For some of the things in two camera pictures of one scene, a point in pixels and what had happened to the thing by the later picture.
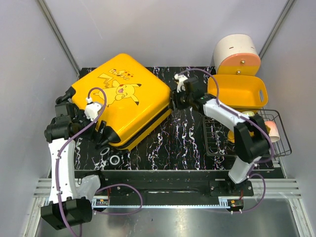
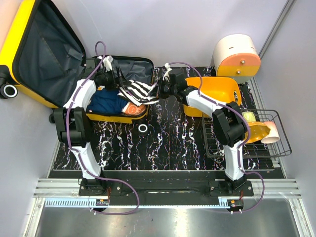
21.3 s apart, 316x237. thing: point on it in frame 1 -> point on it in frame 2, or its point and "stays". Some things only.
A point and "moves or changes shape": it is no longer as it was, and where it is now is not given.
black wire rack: (216, 140) stays
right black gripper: (175, 103) -> (154, 93)
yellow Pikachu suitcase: (137, 99) moves or changes shape
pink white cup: (274, 134) stays
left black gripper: (100, 134) -> (123, 81)
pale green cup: (249, 113) stays
